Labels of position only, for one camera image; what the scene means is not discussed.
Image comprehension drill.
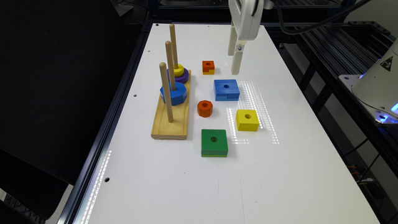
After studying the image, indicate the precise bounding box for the blue octagon block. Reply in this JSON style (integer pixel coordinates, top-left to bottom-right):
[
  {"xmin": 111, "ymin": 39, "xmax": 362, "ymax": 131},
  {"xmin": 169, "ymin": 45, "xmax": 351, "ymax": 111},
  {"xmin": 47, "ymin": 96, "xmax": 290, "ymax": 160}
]
[{"xmin": 170, "ymin": 82, "xmax": 188, "ymax": 106}]

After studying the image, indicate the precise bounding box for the rear wooden peg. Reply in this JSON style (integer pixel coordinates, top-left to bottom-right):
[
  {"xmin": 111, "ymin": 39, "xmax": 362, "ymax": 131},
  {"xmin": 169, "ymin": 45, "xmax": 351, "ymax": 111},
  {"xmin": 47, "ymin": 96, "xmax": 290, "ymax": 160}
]
[{"xmin": 169, "ymin": 24, "xmax": 178, "ymax": 69}]

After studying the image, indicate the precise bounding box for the purple round ring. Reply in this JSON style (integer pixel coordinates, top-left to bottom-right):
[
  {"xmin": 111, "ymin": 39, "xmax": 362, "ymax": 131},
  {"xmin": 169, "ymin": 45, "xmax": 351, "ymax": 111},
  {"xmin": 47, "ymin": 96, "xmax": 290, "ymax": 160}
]
[{"xmin": 167, "ymin": 67, "xmax": 190, "ymax": 84}]

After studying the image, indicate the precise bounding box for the front wooden peg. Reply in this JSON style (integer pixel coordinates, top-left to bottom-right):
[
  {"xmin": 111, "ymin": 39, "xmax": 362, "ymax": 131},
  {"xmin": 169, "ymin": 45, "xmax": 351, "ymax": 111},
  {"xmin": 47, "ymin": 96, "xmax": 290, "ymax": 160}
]
[{"xmin": 159, "ymin": 62, "xmax": 174, "ymax": 123}]

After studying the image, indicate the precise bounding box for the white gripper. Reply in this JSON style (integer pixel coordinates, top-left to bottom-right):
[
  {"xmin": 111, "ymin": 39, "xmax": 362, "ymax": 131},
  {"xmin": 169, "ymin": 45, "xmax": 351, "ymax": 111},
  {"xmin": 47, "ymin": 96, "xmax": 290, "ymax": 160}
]
[{"xmin": 228, "ymin": 0, "xmax": 264, "ymax": 75}]

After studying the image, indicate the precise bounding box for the yellow square block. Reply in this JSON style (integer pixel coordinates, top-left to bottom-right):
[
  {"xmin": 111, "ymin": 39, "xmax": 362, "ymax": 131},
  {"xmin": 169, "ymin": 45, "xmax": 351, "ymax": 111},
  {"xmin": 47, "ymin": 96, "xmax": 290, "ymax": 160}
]
[{"xmin": 236, "ymin": 110, "xmax": 259, "ymax": 131}]

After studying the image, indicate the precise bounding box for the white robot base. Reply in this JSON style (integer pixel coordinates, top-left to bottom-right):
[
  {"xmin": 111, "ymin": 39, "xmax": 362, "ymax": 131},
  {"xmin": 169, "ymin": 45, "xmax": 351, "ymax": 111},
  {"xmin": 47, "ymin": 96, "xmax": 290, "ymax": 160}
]
[{"xmin": 339, "ymin": 42, "xmax": 397, "ymax": 125}]

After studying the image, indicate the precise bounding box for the small orange square block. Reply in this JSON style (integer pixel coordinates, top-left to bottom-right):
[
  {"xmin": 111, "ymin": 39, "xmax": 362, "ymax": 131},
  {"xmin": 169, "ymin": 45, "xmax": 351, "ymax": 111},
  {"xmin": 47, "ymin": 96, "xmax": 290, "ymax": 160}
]
[{"xmin": 202, "ymin": 60, "xmax": 215, "ymax": 75}]

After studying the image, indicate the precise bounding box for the wooden peg base board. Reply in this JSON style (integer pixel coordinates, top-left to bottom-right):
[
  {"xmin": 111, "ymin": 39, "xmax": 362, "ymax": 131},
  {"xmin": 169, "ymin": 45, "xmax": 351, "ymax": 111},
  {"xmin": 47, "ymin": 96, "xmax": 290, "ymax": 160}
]
[{"xmin": 150, "ymin": 69, "xmax": 192, "ymax": 141}]

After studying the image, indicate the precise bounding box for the blue square block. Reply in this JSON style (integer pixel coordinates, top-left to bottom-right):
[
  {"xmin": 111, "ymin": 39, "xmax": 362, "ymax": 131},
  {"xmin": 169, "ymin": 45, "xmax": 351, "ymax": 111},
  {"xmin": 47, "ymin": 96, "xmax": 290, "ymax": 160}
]
[{"xmin": 214, "ymin": 80, "xmax": 240, "ymax": 101}]

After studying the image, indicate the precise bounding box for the black side panel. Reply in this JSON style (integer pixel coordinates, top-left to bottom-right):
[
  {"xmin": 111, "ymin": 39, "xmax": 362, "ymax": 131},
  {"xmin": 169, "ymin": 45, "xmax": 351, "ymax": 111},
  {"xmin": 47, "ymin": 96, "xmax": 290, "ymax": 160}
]
[{"xmin": 0, "ymin": 0, "xmax": 147, "ymax": 221}]

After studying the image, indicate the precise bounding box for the yellow round ring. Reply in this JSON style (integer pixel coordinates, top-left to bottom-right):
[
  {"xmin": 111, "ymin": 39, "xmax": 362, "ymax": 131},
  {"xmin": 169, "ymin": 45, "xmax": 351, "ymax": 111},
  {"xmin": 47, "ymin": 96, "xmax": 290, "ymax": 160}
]
[{"xmin": 172, "ymin": 63, "xmax": 185, "ymax": 78}]

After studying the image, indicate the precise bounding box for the green square block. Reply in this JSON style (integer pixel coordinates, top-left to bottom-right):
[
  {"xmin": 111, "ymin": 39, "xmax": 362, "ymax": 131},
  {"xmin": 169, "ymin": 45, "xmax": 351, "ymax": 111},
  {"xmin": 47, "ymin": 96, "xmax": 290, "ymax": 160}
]
[{"xmin": 201, "ymin": 129, "xmax": 228, "ymax": 157}]

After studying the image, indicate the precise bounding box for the orange octagon block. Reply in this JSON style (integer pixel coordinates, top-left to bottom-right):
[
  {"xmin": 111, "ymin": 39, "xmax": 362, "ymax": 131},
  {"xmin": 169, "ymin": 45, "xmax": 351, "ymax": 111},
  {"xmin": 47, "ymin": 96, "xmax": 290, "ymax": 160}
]
[{"xmin": 197, "ymin": 100, "xmax": 213, "ymax": 118}]

